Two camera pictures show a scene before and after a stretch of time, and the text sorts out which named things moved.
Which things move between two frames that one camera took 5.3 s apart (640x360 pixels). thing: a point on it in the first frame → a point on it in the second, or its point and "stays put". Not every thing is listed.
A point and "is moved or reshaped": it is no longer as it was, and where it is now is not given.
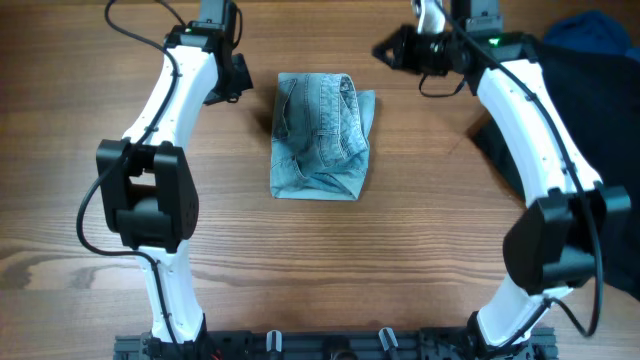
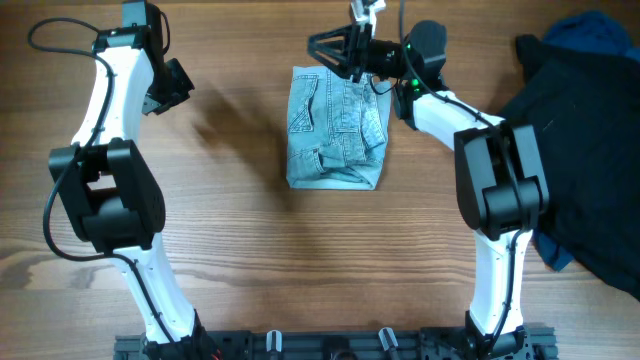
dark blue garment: (592, 31) stays put
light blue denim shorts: (321, 136) is moved or reshaped
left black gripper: (242, 81) → (182, 87)
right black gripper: (402, 57) → (355, 53)
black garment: (599, 92) stays put
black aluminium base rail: (401, 344) stays put
